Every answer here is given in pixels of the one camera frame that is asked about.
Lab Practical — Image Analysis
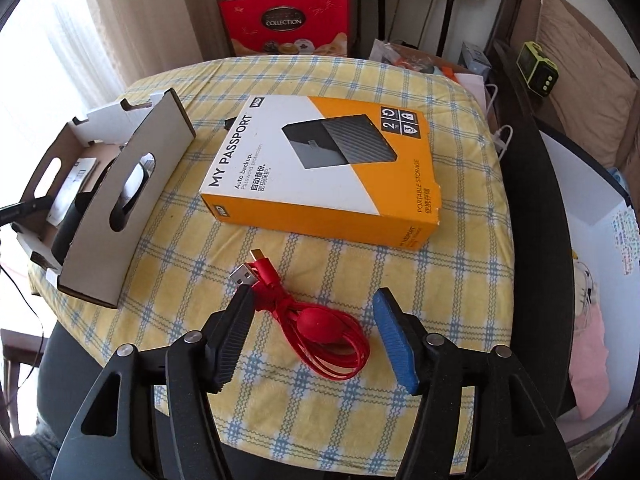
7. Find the green black portable device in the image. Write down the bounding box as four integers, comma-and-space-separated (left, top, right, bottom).
516, 41, 559, 98

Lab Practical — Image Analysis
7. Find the beige pillow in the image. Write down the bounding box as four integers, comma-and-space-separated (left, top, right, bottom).
510, 0, 639, 170

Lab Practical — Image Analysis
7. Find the white curtain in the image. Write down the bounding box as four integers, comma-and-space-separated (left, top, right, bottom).
0, 0, 231, 111

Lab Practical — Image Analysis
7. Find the orange white hard drive box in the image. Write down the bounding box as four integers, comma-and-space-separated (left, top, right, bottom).
200, 94, 442, 250

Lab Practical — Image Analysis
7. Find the red collection gift box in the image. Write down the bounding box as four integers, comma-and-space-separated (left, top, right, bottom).
219, 0, 352, 56

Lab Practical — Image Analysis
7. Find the white open box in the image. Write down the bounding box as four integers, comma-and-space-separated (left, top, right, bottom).
537, 123, 640, 281

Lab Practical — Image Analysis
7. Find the white paper booklet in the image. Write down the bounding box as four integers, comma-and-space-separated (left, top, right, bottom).
47, 157, 98, 226

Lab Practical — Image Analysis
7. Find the yellow plaid tablecloth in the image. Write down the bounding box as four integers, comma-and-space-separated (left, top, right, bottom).
29, 54, 516, 476

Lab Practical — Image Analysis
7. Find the white cardboard tray box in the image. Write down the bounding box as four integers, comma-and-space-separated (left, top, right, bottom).
12, 89, 195, 308

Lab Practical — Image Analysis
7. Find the red usb cable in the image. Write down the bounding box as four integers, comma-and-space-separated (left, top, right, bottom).
228, 247, 372, 382

